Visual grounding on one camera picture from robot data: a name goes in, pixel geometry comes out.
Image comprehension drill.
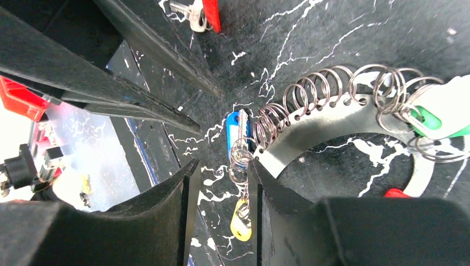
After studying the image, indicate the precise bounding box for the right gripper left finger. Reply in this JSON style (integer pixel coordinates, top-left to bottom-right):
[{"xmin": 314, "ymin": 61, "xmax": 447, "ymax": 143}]
[{"xmin": 1, "ymin": 159, "xmax": 201, "ymax": 265}]

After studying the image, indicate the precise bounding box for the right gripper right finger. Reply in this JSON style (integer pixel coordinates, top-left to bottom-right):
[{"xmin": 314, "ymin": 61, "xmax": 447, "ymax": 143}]
[{"xmin": 248, "ymin": 160, "xmax": 469, "ymax": 265}]

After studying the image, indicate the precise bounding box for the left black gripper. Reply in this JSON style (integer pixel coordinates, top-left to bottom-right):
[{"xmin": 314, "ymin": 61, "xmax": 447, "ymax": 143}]
[{"xmin": 1, "ymin": 0, "xmax": 224, "ymax": 134}]

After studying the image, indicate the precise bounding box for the key with blue tag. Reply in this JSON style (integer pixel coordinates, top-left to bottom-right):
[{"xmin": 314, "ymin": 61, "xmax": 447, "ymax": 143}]
[{"xmin": 226, "ymin": 109, "xmax": 253, "ymax": 172}]

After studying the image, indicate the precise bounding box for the metal keyring with red handle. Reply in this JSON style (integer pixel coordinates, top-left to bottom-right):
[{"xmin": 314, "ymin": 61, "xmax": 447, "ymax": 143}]
[{"xmin": 228, "ymin": 64, "xmax": 470, "ymax": 243}]

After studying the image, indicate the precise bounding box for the key with red tag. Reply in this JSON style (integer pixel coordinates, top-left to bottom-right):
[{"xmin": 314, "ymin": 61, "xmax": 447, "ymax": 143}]
[{"xmin": 168, "ymin": 1, "xmax": 216, "ymax": 33}]

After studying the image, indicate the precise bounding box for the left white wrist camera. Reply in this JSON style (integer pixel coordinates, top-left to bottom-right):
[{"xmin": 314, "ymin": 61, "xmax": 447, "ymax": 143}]
[{"xmin": 1, "ymin": 76, "xmax": 49, "ymax": 122}]

